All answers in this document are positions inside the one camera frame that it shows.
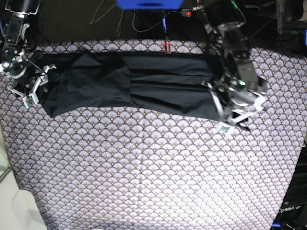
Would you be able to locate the black OpenArm base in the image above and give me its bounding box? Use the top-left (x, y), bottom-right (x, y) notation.
top-left (271, 146), bottom-right (307, 230)

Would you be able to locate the white cable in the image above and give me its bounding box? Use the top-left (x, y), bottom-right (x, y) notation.
top-left (90, 4), bottom-right (166, 36)

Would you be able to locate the white cabinet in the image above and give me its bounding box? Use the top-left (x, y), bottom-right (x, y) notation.
top-left (0, 134), bottom-right (46, 230)

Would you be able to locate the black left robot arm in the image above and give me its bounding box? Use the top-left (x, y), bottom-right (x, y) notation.
top-left (192, 0), bottom-right (267, 136)

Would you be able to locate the red table clamp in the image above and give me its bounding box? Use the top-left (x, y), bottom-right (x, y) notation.
top-left (163, 40), bottom-right (172, 54)

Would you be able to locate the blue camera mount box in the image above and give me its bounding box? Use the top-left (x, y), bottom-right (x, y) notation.
top-left (115, 0), bottom-right (184, 10)

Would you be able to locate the fan-patterned table cloth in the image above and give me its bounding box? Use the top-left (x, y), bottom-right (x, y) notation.
top-left (0, 48), bottom-right (307, 230)

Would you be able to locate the dark navy T-shirt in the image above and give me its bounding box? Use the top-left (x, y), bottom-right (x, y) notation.
top-left (38, 52), bottom-right (223, 120)

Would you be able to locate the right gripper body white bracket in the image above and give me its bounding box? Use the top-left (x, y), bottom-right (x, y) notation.
top-left (6, 64), bottom-right (57, 107)

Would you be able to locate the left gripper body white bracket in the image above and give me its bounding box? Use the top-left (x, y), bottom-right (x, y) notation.
top-left (205, 81), bottom-right (266, 137)

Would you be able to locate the white power strip red switch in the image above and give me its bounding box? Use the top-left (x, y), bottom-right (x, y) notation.
top-left (180, 9), bottom-right (193, 17)

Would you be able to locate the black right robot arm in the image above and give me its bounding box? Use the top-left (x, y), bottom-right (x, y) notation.
top-left (0, 0), bottom-right (56, 108)

